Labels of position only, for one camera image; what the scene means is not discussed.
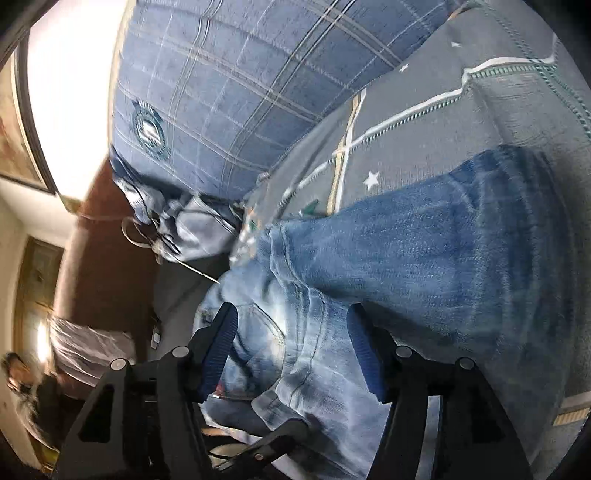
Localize framed wall painting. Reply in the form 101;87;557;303
1;34;58;195

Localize blue plaid pillow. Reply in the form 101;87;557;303
110;0;458;200

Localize grey patterned bed sheet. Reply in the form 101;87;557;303
230;0;591;462

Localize white charging cable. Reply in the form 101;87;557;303
120;216;221;283

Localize pink striped cloth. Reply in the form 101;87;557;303
49;317;137;387

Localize light blue denim jeans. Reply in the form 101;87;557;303
194;145;578;479

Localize brown upholstered headboard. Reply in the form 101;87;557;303
53;161;158;361

